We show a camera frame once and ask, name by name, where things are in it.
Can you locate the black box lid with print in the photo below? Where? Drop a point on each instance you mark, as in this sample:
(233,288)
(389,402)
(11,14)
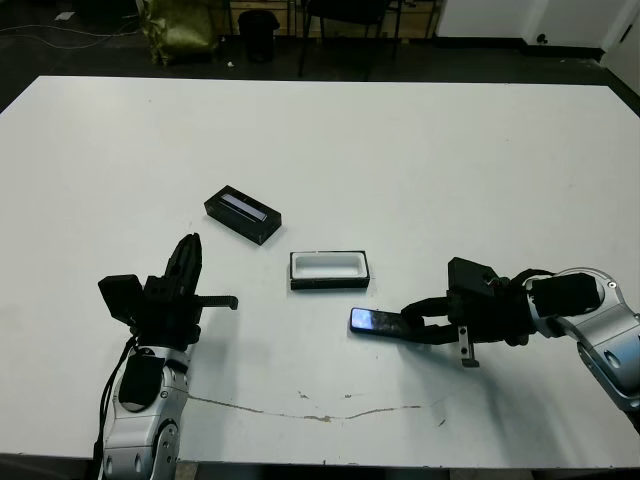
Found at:
(235,220)

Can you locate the black slim camera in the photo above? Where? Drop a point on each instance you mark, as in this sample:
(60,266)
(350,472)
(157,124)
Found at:
(372,320)

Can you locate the black round door stopper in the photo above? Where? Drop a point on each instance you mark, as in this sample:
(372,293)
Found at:
(541,36)

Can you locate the white paper sheet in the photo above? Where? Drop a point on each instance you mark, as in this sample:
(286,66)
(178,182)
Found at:
(64,15)

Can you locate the white door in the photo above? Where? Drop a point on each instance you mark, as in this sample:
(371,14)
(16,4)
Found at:
(625,45)

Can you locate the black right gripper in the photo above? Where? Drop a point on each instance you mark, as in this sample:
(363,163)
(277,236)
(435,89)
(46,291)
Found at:
(492,322)

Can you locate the yellow-green bag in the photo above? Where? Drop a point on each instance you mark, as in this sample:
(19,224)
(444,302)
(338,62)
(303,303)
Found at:
(180,27)

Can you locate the black waste bin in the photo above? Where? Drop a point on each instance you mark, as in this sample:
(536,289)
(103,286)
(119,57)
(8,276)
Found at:
(257,35)

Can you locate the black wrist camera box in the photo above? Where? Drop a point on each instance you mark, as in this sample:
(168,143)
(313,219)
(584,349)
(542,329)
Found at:
(472,277)
(120,299)

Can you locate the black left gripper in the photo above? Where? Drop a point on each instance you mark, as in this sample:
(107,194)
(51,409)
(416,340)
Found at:
(167,320)

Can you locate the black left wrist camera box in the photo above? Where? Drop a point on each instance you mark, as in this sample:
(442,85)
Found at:
(120,299)

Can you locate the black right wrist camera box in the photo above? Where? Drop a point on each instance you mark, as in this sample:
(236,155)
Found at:
(472,277)

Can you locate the black chair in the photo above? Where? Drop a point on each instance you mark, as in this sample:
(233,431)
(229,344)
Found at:
(350,10)

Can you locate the black box with white insert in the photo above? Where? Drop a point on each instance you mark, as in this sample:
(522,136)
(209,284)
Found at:
(330,267)

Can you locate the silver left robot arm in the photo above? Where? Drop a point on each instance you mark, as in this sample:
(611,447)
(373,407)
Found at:
(140,435)

